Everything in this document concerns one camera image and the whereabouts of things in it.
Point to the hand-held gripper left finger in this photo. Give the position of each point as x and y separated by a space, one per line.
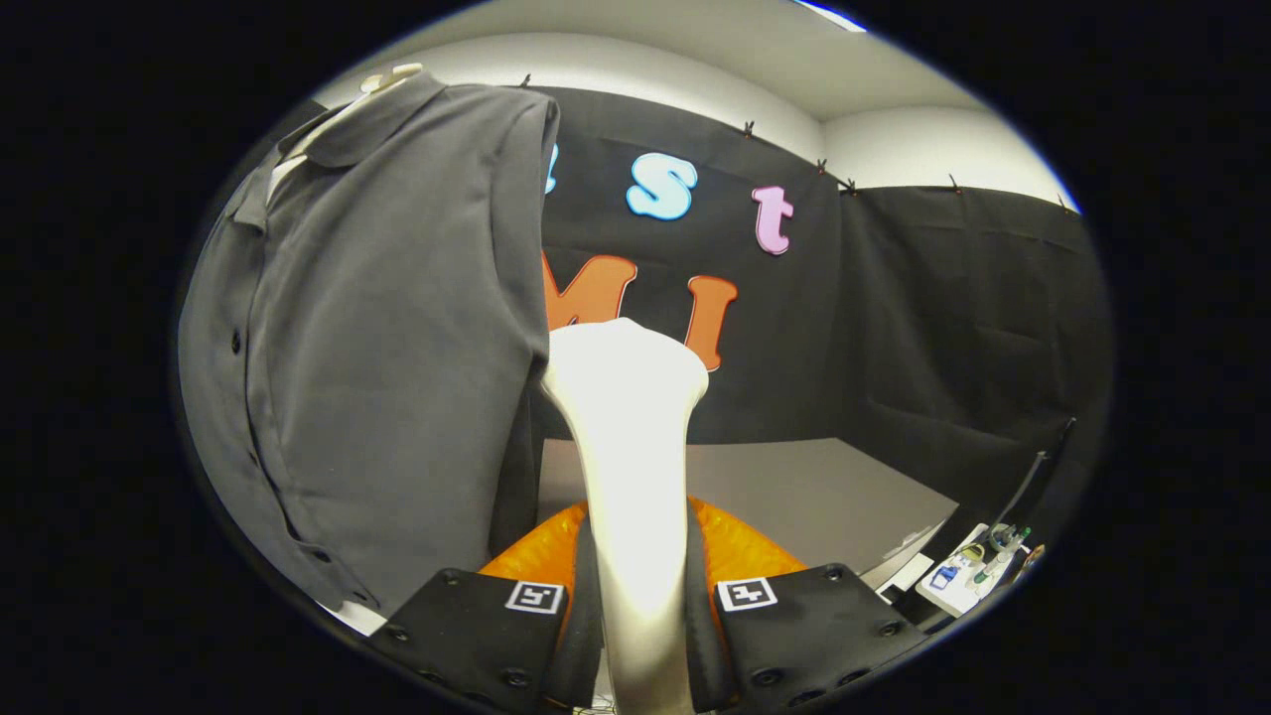
477 641

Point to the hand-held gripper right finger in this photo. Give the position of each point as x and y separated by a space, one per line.
814 636

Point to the white garment steamer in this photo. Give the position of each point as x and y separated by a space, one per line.
635 477

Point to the dark grey button shirt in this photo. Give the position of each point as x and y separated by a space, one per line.
397 348

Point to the grey drawer cabinet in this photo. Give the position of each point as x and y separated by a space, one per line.
794 497

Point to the small white cluttered table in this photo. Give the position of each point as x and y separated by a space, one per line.
953 586

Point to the row of small backdrop clips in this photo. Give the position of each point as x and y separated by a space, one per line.
748 128

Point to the large ceiling light panel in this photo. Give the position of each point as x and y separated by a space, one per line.
834 17

